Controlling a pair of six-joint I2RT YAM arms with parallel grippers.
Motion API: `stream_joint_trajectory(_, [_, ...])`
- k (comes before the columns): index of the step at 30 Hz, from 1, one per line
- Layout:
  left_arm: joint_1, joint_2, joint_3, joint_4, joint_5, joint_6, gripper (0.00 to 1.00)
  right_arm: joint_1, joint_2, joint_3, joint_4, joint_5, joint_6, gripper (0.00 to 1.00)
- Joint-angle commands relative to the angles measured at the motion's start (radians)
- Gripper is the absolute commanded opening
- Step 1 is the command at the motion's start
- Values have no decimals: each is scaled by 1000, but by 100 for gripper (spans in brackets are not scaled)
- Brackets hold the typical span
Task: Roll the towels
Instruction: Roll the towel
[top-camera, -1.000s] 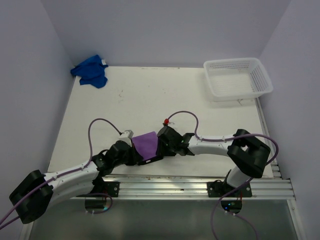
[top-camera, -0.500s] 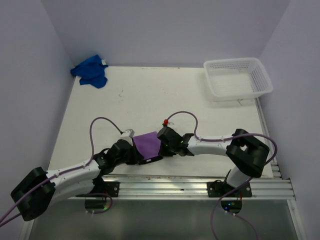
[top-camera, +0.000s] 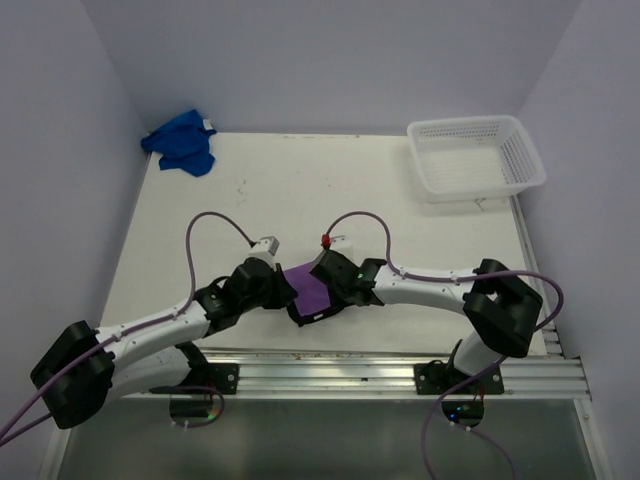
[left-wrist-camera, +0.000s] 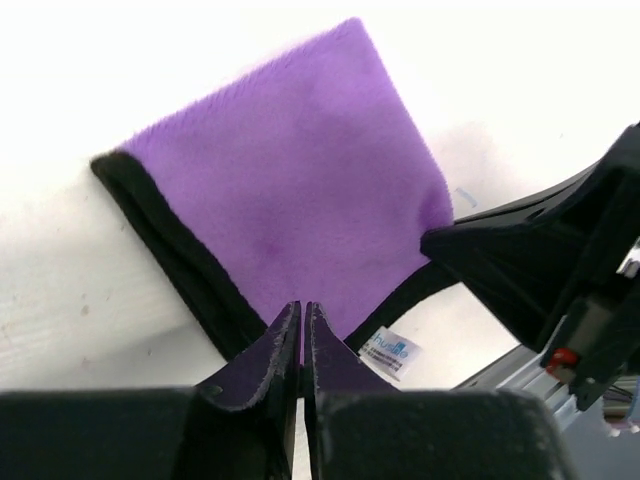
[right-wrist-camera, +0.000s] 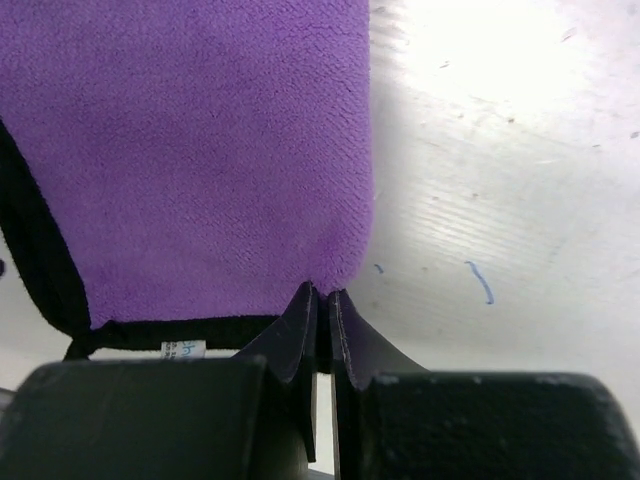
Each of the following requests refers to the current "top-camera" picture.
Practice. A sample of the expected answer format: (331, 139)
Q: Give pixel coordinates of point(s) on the blue crumpled towel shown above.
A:
(183, 143)

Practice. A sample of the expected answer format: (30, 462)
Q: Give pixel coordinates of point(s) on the black purple microfiber towel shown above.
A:
(314, 302)

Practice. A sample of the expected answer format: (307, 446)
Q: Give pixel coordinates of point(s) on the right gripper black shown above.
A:
(337, 301)

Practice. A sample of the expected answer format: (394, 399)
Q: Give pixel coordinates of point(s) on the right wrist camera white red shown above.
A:
(338, 243)

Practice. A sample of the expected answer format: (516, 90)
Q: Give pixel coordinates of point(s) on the white plastic perforated basket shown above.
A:
(472, 158)

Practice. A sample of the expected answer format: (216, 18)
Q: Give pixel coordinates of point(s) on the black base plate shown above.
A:
(436, 377)
(221, 377)

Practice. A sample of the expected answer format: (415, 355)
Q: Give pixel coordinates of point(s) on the aluminium mounting rail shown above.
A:
(369, 376)

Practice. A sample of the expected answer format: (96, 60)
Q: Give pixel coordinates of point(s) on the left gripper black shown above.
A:
(284, 292)

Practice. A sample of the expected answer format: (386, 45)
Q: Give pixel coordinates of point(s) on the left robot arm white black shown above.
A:
(86, 368)

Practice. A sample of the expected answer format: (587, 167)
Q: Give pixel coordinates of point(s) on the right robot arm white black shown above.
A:
(502, 309)

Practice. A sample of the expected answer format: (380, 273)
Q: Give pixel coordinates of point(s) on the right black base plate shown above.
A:
(436, 377)

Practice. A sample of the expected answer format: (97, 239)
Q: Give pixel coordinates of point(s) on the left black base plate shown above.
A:
(221, 377)

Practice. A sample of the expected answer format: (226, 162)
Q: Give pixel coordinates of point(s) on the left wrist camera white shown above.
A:
(265, 249)

